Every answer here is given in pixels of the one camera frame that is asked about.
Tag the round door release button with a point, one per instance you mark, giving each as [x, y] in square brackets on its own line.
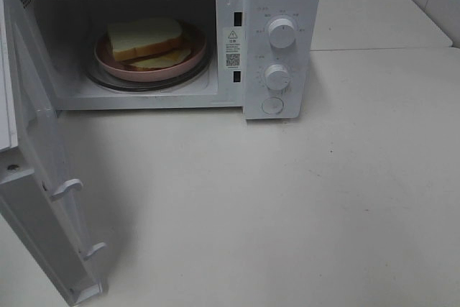
[272, 105]

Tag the pink round plate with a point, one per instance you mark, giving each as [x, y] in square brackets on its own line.
[193, 37]

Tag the upper white power knob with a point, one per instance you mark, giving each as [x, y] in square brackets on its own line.
[281, 31]

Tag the white microwave door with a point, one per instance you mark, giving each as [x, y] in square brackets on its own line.
[39, 197]

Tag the white warning label sticker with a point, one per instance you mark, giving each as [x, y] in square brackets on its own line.
[232, 46]

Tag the white microwave oven body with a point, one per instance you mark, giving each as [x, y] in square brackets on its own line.
[71, 28]

